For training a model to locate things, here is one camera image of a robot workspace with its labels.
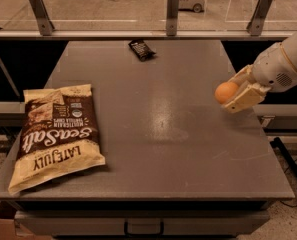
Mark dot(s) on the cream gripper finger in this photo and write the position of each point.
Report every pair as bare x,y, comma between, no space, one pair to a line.
238,103
245,74

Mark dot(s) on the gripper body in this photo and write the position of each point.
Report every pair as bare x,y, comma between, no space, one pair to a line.
275,70

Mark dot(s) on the orange fruit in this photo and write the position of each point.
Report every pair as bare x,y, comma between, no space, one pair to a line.
225,91

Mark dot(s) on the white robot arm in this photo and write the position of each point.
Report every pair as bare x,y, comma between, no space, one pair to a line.
274,70

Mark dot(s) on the black rxbar chocolate wrapper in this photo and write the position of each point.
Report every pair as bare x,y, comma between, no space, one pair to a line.
141,49

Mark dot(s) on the black stand leg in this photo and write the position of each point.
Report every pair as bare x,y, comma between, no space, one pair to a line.
292,165

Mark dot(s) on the Late July chips bag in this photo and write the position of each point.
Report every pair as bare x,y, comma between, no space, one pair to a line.
59,136

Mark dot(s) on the cardboard box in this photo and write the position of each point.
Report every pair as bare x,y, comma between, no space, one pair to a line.
12,230

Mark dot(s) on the right metal bracket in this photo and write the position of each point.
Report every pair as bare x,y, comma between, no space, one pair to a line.
256,24

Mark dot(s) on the metal bracket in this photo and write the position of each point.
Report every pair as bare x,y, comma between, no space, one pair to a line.
44,23
256,24
172,17

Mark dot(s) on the middle metal bracket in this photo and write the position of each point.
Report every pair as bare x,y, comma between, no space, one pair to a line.
172,17

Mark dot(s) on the table drawer with handle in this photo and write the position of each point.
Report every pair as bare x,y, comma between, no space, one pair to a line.
142,223

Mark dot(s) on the left metal bracket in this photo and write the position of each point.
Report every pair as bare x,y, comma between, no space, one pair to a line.
44,23

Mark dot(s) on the white rail ledge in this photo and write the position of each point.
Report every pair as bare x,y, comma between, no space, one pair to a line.
124,35

